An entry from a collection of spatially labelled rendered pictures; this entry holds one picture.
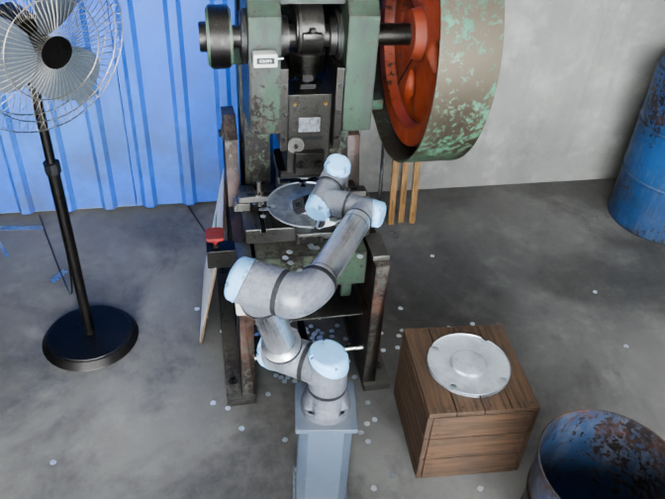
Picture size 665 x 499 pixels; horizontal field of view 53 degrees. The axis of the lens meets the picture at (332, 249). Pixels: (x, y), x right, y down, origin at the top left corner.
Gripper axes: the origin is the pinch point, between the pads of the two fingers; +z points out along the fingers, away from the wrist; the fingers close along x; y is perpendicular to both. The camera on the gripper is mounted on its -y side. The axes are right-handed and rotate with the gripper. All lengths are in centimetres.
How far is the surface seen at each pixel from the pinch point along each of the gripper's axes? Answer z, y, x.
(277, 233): 15.4, -10.9, 7.0
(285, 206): 7.3, -7.9, 12.8
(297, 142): -11.9, -3.6, 25.4
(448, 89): -54, 32, 9
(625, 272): 92, 174, 9
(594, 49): 54, 182, 125
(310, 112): -20.5, 0.6, 30.5
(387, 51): -13, 36, 63
